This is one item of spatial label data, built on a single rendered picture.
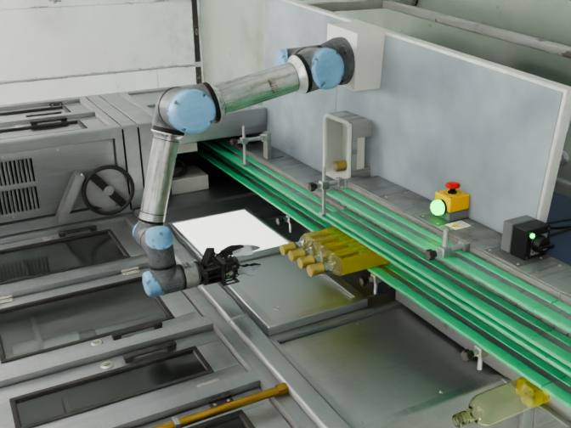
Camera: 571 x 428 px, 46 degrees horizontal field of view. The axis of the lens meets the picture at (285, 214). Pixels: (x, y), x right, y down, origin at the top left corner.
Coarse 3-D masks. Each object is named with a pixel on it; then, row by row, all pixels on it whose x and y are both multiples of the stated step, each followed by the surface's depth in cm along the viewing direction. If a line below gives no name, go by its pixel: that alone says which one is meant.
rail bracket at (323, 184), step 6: (324, 168) 216; (324, 174) 217; (324, 180) 218; (336, 180) 221; (342, 180) 220; (312, 186) 216; (318, 186) 217; (324, 186) 218; (324, 192) 219; (324, 198) 220; (324, 204) 221; (324, 210) 222; (324, 216) 222
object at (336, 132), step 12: (324, 120) 234; (336, 120) 226; (324, 132) 236; (336, 132) 237; (348, 132) 221; (324, 144) 237; (336, 144) 239; (348, 144) 222; (324, 156) 239; (336, 156) 241; (348, 156) 224; (348, 168) 225
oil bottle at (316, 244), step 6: (336, 234) 211; (342, 234) 211; (312, 240) 207; (318, 240) 207; (324, 240) 207; (330, 240) 207; (336, 240) 207; (342, 240) 207; (312, 246) 205; (318, 246) 204
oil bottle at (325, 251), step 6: (348, 240) 206; (354, 240) 206; (324, 246) 203; (330, 246) 203; (336, 246) 202; (342, 246) 202; (348, 246) 202; (354, 246) 203; (318, 252) 202; (324, 252) 200; (330, 252) 199; (324, 258) 200
